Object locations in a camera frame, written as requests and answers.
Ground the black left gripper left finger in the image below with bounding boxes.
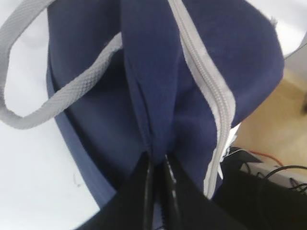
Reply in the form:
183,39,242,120
86,153,154,230

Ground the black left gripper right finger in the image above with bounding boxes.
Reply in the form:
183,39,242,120
164,154,240,230

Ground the navy blue lunch bag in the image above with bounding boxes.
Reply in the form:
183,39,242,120
0,0,284,207

